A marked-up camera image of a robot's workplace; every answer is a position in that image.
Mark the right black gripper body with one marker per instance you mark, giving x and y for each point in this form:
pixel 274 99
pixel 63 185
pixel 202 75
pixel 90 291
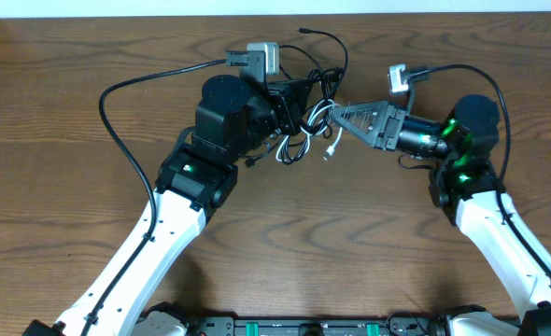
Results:
pixel 392 127

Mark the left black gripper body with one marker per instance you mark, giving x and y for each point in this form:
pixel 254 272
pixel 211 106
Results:
pixel 287 119

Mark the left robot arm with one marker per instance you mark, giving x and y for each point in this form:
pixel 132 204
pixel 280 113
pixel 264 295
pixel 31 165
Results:
pixel 235 115

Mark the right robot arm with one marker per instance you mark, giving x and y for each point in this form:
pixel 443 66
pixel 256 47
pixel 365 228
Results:
pixel 464 185

